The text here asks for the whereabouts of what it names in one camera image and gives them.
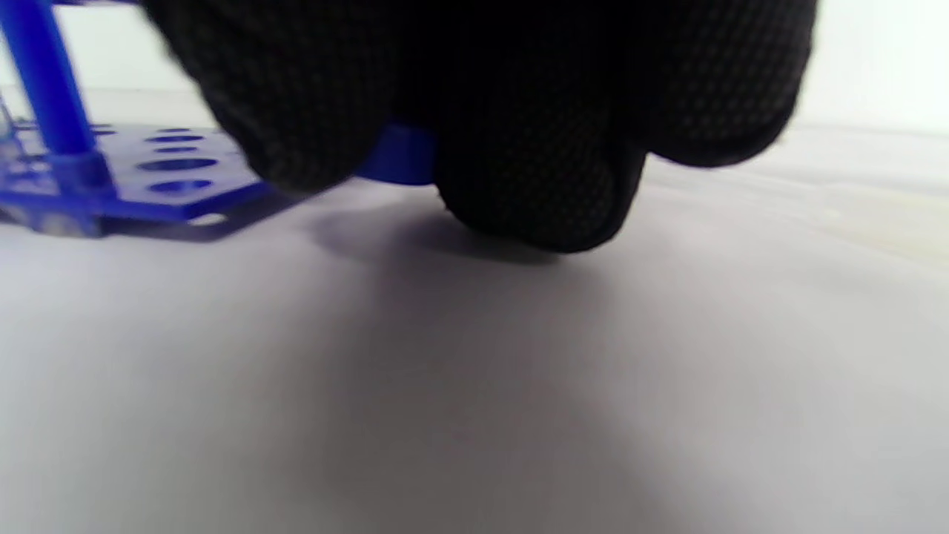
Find person's right hand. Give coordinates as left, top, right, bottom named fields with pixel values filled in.
left=139, top=0, right=820, bottom=254

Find blue tube cap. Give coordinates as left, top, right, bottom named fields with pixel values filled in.
left=356, top=122, right=438, bottom=186

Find blue test tube rack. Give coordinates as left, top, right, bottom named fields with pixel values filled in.
left=0, top=0, right=297, bottom=242

